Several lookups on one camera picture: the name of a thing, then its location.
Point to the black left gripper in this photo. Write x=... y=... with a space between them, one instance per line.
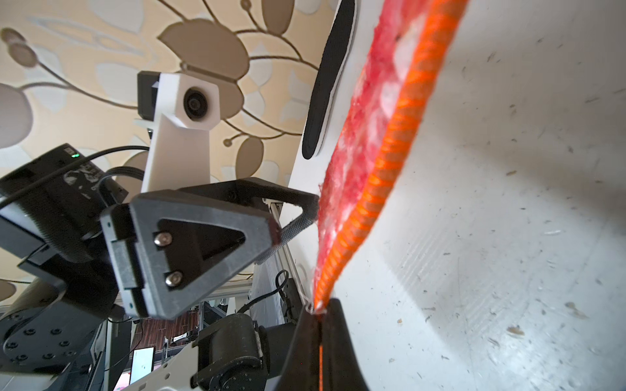
x=168 y=249

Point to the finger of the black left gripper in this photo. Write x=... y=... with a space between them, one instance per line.
x=259 y=193

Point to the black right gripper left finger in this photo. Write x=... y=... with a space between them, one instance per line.
x=302 y=366

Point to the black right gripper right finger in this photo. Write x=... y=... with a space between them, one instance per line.
x=339 y=365

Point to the black insole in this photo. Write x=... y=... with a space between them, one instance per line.
x=332 y=62

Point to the red insole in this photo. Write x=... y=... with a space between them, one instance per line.
x=408 y=50

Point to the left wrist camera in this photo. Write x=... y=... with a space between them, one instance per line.
x=180 y=111

